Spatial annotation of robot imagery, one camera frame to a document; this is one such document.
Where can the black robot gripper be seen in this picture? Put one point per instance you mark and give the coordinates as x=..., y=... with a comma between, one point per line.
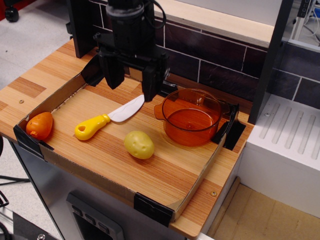
x=132, y=44

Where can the yellow handled white toy knife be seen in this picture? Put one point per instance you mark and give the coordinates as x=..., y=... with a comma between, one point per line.
x=88, y=128

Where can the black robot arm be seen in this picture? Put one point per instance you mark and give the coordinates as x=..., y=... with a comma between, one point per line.
x=132, y=44

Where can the orange transparent plastic pot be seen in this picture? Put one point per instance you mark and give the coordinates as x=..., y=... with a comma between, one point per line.
x=191, y=116

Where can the cardboard fence with black tape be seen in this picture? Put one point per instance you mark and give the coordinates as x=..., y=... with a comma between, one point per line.
x=159, y=187

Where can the yellow toy potato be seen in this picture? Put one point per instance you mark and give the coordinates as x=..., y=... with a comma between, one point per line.
x=139, y=144

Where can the orange toy carrot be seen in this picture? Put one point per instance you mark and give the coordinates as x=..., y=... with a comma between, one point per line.
x=40, y=126

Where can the black chair caster wheel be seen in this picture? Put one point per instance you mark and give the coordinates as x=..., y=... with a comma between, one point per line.
x=11, y=14

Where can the grey oven control panel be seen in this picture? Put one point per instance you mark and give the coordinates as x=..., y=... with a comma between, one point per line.
x=91, y=223

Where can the white toy sink drainboard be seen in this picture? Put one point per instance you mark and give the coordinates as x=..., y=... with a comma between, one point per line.
x=281, y=158

